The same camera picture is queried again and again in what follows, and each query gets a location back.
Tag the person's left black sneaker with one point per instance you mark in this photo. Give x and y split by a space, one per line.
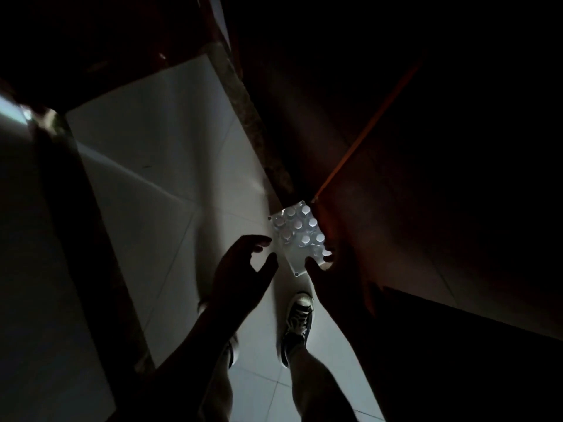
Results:
231 351

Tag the speckled stone threshold strip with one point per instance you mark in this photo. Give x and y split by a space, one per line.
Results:
255 127

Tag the person's right black sneaker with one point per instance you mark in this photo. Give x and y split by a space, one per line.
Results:
298 323

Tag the person's left forearm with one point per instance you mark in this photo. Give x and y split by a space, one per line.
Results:
184 369

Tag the person's leg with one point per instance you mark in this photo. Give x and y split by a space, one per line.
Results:
216 397
319 386

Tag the person's right hand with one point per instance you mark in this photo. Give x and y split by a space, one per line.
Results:
341 287

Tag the person's black sneaker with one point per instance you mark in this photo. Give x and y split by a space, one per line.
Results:
231 351
298 323

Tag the person's left leg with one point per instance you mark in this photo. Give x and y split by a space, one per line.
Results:
216 397

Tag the person's left hand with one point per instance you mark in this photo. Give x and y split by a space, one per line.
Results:
235 285

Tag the person's left thumb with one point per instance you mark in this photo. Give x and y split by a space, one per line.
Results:
268 270

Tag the dark brown wooden door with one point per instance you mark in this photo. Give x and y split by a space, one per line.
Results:
396 127

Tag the person's right thumb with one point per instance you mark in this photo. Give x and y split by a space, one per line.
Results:
314 270

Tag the person's right leg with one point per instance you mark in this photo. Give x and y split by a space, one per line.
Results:
319 386

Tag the silver pill blister pack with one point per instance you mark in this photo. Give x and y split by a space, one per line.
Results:
297 230

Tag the person's right forearm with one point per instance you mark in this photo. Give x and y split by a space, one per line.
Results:
374 369

